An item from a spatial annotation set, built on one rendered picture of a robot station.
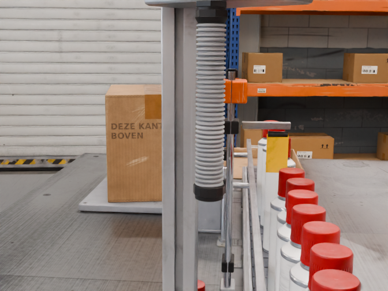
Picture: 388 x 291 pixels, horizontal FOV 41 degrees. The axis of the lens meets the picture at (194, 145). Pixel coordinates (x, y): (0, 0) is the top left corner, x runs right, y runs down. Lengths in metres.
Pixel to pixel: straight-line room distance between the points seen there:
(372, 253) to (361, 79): 3.83
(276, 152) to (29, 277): 0.51
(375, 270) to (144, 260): 0.42
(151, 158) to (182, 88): 0.64
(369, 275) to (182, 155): 0.39
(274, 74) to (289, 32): 0.89
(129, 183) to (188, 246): 0.62
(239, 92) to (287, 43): 4.62
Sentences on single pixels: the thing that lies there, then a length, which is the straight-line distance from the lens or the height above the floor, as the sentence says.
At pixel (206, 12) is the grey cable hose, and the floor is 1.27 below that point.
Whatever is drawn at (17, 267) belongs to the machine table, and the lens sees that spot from 1.05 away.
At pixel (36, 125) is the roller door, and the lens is 5.22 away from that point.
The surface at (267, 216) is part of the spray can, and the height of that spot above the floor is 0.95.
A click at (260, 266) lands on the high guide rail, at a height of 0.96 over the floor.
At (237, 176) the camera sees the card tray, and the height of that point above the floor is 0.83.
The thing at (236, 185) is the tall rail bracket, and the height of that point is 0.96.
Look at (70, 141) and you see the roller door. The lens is 5.18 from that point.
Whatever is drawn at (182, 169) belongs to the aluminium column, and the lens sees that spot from 0.68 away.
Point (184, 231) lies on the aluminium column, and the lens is 0.70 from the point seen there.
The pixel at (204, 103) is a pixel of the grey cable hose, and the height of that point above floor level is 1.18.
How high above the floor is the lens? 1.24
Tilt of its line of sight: 11 degrees down
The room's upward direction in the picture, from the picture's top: straight up
